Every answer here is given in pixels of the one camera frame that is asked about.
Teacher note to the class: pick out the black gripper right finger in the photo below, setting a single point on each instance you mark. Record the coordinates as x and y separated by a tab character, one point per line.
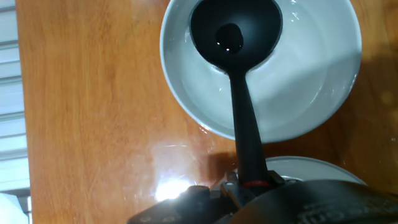
278	179

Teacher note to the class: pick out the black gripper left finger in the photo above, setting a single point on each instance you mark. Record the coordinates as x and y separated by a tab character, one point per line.
230	194

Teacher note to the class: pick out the black ladle with red band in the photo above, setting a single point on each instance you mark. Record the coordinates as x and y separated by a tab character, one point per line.
236	31

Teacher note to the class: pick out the white ceramic bowl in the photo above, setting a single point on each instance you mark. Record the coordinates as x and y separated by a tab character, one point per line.
311	93
304	169

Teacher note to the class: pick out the glossy wooden board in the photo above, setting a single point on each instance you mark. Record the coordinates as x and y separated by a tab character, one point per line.
93	93

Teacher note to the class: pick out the blank white paper sheet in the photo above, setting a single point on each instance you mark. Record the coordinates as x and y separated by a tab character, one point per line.
11	210

